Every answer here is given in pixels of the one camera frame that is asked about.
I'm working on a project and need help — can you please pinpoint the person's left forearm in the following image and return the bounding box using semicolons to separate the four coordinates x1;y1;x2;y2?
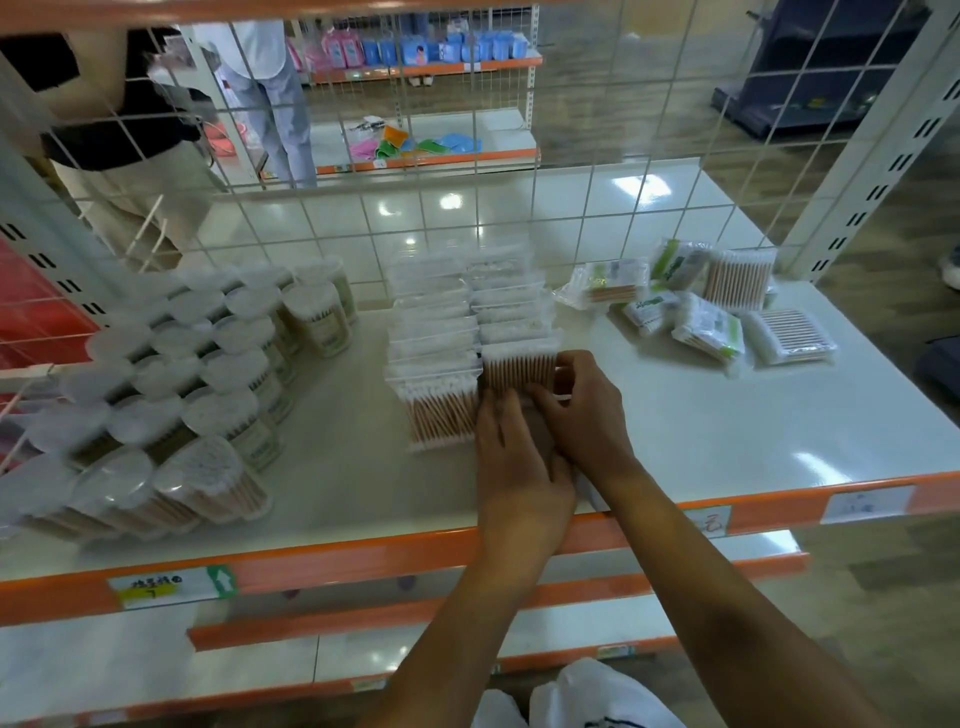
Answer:
356;554;560;728

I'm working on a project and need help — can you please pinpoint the white slotted end post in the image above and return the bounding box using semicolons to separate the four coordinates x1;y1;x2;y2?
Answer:
779;0;960;285

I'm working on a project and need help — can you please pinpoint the price label green arrow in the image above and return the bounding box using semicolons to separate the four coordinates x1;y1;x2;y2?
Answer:
108;566;240;610

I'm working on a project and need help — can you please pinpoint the white wire basket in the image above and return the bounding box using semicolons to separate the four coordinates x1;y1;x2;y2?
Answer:
0;359;69;481

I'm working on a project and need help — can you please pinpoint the plain white price label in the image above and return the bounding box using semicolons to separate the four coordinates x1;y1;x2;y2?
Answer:
819;485;918;526

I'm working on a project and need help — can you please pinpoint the row of pink blue packets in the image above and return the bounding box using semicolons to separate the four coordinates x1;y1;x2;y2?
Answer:
288;28;530;73

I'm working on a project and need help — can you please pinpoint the white slotted shelf post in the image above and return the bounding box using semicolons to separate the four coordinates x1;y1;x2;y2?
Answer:
0;67;133;324

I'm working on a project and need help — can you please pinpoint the white shelf orange rail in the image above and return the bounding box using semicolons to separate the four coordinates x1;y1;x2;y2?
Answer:
0;281;960;628

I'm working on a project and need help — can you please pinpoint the red plastic basin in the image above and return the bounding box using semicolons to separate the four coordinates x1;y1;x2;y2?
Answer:
203;123;245;159

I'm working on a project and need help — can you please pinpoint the person's left hand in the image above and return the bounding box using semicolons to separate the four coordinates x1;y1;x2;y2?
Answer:
473;389;579;583

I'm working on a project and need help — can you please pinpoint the person's right hand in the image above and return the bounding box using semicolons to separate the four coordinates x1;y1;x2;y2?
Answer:
524;350;646;496

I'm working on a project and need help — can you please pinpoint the person's white garment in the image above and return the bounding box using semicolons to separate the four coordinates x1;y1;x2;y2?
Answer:
470;658;688;728

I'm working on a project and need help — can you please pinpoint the distant white orange shelf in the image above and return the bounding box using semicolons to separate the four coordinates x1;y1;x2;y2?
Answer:
217;3;543;181

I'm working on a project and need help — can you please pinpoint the green-label swab packet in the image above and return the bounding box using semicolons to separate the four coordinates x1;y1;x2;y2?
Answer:
648;238;714;292
620;290;682;337
669;292;755;376

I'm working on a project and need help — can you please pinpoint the person's right forearm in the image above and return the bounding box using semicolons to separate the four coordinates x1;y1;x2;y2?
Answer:
596;461;894;728

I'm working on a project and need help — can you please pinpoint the white shelf board orange rim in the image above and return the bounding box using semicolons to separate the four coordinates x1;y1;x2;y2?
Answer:
187;553;811;652
311;592;684;695
0;607;320;728
0;0;624;37

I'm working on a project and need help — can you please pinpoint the green plastic item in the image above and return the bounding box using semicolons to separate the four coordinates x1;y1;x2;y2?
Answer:
374;138;451;157

